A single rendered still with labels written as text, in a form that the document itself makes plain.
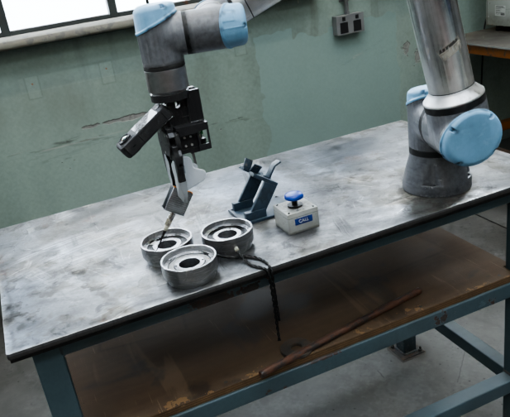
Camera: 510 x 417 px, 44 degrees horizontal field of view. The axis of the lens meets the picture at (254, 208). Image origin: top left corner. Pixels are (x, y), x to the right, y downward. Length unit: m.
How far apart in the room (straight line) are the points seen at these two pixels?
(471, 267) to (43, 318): 1.01
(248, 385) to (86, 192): 1.71
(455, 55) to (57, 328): 0.85
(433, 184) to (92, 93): 1.73
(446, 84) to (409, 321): 0.54
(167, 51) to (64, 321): 0.50
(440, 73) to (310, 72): 1.91
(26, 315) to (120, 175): 1.71
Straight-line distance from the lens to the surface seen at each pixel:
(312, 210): 1.29
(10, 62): 2.72
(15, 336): 1.17
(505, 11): 3.42
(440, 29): 1.20
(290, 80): 3.05
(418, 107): 1.37
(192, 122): 1.17
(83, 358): 1.51
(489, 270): 1.64
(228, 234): 1.29
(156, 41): 1.12
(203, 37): 1.12
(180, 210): 1.22
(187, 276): 1.13
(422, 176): 1.41
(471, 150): 1.25
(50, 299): 1.25
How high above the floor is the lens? 1.36
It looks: 23 degrees down
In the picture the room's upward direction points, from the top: 9 degrees counter-clockwise
